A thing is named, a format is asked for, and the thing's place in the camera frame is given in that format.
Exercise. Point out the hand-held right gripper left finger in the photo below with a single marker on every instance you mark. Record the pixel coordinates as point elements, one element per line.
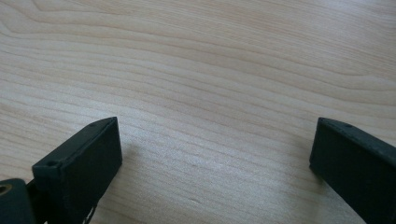
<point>79,169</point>

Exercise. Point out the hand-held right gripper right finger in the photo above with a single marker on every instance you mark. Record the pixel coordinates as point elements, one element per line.
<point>355,165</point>

